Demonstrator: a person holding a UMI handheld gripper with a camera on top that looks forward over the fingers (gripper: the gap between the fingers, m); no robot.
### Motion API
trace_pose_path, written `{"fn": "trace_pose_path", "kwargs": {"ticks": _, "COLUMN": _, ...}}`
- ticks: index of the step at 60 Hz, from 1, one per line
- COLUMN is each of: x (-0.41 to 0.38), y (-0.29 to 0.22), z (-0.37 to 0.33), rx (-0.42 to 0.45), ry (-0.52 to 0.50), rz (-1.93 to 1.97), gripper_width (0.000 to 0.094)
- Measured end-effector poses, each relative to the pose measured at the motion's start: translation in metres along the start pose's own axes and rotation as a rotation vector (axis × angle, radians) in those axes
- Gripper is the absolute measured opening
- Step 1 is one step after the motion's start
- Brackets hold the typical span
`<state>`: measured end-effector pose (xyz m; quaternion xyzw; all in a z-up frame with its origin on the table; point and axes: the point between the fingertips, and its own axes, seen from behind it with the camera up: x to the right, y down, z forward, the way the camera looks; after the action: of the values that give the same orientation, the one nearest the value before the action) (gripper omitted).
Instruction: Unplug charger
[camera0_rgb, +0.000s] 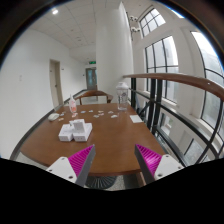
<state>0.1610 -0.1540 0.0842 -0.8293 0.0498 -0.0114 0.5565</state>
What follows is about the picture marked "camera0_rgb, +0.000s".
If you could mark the wooden chair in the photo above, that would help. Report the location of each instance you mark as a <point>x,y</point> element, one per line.
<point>95,93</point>

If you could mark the wooden handrail railing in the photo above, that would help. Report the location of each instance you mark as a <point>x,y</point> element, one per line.
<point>155,106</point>

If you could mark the round wooden table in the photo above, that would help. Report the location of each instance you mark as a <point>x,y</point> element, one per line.
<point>114,135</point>

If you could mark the white computer mouse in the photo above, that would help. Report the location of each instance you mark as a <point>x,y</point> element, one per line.
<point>53,116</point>

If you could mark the white paper card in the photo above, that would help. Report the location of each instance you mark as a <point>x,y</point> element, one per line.
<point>136,119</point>

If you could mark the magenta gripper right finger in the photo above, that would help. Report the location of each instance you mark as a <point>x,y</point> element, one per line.
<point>155,166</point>

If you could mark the white power strip right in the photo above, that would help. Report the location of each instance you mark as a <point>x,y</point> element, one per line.
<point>83,136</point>

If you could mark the grey door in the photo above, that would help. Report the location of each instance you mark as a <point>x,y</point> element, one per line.
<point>91,79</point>

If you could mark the clear water bottle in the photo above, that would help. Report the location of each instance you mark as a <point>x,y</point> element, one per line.
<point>122,96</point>

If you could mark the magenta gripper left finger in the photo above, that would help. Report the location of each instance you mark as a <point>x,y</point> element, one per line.
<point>75,168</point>

